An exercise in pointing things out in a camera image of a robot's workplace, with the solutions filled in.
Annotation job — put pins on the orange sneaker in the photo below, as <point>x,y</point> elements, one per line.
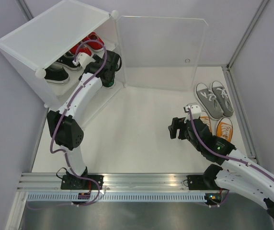
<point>224,129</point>
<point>206,120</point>

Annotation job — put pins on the red sneaker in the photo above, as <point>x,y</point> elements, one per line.
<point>95,42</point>
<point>83,49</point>

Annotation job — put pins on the white plastic shoe cabinet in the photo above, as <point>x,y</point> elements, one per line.
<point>37,44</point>

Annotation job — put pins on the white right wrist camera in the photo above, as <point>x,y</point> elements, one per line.
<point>193,110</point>

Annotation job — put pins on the white slotted cable duct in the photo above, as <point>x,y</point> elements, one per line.
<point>117,197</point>

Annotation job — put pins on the grey sneaker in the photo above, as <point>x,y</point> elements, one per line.
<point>223,98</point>
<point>208,100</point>

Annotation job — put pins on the green sneaker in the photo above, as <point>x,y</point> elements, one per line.
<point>109,85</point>

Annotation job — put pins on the aluminium mounting rail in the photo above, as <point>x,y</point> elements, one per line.
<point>112,182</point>

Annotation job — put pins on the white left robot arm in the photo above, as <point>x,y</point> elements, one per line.
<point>65,123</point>

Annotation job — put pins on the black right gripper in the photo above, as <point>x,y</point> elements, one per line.
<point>177,123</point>

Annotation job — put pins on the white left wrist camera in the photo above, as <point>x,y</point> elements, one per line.
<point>83,60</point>

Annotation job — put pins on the right grey sneaker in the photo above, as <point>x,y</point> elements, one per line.
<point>223,98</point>

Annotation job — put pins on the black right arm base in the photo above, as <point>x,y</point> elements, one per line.
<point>199,182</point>

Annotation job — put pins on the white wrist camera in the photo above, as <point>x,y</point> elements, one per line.
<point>193,110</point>
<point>83,60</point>

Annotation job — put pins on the aluminium corner frame post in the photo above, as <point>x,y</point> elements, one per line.
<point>236,79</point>

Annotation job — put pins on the clear acrylic cabinet door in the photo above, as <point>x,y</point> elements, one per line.
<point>160,52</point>

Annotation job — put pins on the black sneaker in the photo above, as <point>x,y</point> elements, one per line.
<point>56,75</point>
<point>66,60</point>

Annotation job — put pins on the left grey sneaker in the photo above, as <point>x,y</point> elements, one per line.
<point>208,100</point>

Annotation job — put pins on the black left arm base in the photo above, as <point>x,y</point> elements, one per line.
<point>70,182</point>

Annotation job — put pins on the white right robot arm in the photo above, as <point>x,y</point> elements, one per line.
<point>230,169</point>

